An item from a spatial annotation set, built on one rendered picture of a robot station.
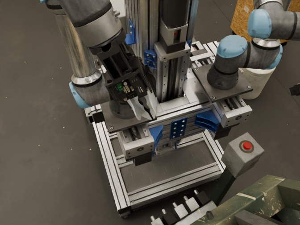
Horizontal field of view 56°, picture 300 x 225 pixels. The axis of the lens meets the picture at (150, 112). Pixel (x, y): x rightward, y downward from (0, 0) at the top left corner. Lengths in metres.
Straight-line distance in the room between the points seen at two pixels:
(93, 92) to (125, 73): 0.60
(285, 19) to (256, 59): 0.47
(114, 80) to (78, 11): 0.13
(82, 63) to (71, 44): 0.08
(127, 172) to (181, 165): 0.39
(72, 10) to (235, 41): 0.92
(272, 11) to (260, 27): 0.05
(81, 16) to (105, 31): 0.04
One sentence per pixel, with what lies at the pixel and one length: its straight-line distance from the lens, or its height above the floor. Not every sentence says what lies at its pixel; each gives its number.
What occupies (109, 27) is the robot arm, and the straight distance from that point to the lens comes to 0.49.
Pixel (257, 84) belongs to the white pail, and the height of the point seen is 0.22.
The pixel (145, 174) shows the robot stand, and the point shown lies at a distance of 2.03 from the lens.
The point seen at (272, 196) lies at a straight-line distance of 1.36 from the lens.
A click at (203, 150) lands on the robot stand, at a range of 2.14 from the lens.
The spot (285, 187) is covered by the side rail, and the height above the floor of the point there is 0.95.
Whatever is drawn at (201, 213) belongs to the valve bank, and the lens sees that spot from 1.41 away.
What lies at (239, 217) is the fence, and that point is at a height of 0.93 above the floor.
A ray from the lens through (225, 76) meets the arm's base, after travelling 1.35.
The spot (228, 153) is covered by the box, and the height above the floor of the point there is 0.86.
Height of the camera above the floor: 2.08
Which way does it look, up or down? 55 degrees down
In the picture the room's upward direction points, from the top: straight up
